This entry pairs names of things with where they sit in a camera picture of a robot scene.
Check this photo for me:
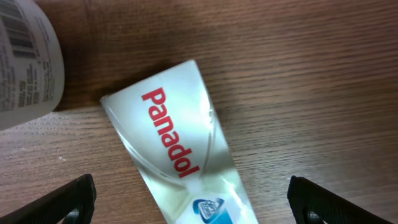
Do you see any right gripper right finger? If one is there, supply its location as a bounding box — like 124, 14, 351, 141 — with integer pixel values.
287, 175, 392, 224

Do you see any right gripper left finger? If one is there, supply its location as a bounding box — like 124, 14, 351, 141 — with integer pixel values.
1, 174, 96, 224

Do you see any white Panadol box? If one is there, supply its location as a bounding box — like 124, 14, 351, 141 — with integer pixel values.
101, 60, 257, 224

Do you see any clear spray bottle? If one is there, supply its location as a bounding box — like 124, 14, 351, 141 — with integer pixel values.
1, 0, 65, 130

